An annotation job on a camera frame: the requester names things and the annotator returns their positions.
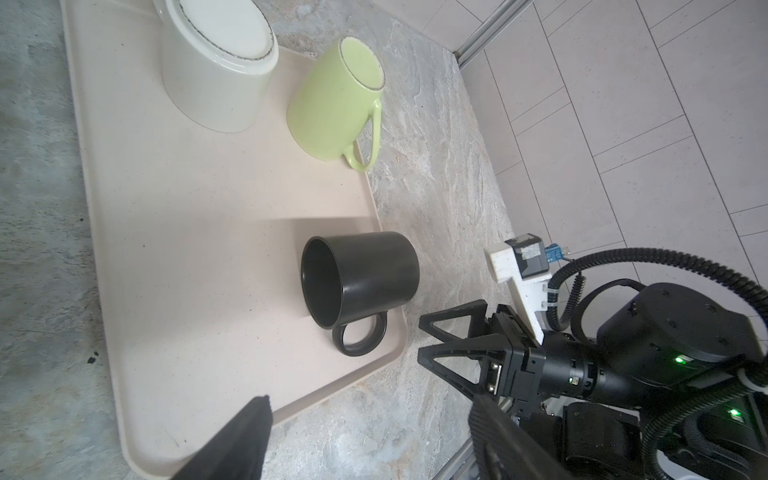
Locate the light green mug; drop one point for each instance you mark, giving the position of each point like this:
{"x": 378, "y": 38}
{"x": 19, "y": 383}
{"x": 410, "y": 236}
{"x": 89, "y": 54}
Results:
{"x": 337, "y": 111}

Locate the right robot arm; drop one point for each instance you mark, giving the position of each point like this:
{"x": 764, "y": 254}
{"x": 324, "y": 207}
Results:
{"x": 670, "y": 378}

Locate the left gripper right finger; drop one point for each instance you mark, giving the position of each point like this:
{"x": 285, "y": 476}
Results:
{"x": 503, "y": 450}

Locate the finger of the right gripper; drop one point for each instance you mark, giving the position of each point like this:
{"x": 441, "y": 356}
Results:
{"x": 433, "y": 323}
{"x": 473, "y": 366}

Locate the white mug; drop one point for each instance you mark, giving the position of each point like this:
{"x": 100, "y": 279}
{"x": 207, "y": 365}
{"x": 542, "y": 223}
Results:
{"x": 217, "y": 59}

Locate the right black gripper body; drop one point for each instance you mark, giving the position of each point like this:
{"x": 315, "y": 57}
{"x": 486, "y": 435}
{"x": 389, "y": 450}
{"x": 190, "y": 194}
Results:
{"x": 515, "y": 365}

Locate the beige plastic tray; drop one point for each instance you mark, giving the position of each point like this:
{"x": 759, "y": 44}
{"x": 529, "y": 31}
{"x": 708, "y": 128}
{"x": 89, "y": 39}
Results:
{"x": 197, "y": 239}

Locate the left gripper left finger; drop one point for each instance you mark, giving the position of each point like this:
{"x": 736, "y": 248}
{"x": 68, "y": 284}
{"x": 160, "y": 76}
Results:
{"x": 238, "y": 450}

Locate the black mug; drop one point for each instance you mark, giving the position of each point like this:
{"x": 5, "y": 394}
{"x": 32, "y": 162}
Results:
{"x": 348, "y": 278}

